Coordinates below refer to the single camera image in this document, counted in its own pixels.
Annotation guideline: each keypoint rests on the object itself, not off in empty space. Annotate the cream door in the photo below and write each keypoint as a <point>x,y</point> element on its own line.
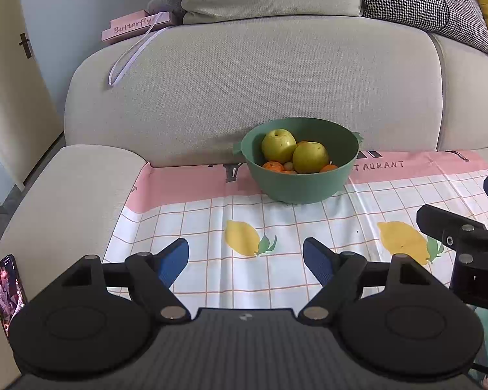
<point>12,109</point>

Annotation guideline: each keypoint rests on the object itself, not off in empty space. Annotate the lemon print checked tablecloth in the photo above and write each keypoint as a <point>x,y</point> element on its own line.
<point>211,227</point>

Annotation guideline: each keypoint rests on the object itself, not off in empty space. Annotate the yellow-green apple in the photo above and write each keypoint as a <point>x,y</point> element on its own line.
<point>310,157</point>
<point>279,145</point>

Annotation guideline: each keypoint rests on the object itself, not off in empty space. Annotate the orange mandarin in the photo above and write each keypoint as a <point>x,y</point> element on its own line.
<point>286,172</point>
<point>329,168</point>
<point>273,166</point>

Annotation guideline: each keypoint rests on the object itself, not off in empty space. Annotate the green colander bowl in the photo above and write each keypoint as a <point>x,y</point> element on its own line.
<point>305,189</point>

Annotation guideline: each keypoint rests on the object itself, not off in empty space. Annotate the smartphone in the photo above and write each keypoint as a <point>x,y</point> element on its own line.
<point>7,296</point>

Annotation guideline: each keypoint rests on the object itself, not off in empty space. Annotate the houndstooth cushion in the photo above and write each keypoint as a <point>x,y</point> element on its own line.
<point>423,0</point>

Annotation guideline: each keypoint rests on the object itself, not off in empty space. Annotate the pink box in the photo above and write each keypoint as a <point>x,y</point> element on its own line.
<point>134,28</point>

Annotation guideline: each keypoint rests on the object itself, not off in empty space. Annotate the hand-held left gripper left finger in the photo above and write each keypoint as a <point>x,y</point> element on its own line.
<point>174,260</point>

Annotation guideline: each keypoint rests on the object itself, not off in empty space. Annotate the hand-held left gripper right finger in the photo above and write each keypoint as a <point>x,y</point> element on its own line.
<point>317,258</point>

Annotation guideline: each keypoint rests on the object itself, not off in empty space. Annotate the brown longan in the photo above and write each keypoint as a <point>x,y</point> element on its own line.
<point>288,166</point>

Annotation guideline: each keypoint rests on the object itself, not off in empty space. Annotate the beige sofa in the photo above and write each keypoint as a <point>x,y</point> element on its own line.
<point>248,85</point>

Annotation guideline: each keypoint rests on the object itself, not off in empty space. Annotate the grey plush toy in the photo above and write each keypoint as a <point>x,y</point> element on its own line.
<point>164,4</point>

